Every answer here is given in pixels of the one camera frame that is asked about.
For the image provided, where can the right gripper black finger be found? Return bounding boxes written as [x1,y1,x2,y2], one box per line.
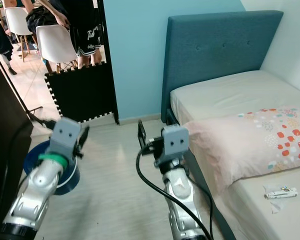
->
[137,120,149,152]

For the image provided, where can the white tube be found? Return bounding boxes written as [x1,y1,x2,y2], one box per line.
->
[263,185,299,213]

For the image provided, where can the black foam puzzle mat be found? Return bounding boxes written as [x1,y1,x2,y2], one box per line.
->
[45,65,119,125]

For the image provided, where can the blue plastic bucket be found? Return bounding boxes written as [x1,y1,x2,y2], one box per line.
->
[24,140,82,197]

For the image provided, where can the dark brown wardrobe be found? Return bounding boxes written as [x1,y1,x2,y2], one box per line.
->
[0,47,34,236]

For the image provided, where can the black tripod stand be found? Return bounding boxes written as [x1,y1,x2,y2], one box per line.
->
[0,42,43,123]

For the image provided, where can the pink pillow with coloured dots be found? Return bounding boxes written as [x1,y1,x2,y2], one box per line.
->
[185,106,300,193]

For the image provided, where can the mattress with cream sheet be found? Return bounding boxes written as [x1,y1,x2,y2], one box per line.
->
[170,70,300,240]

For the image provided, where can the white chair with wooden legs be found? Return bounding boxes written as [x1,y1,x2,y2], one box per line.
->
[36,25,76,75]
[5,7,33,62]

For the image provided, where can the person in black shorts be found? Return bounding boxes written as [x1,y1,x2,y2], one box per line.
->
[65,0,103,70]

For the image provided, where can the blue-grey padded headboard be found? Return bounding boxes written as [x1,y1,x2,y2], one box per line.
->
[161,10,284,123]

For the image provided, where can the bare-armed person in black clothes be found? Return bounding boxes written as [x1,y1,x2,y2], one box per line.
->
[2,0,71,36]

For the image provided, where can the person in dark blue clothes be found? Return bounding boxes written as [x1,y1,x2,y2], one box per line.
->
[0,6,17,76]

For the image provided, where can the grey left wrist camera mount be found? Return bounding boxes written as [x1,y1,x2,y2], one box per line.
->
[48,117,84,162]

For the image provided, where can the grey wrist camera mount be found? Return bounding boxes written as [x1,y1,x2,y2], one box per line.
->
[48,117,84,162]
[162,125,190,167]

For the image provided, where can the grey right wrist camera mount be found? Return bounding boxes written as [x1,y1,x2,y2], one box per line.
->
[162,125,190,167]

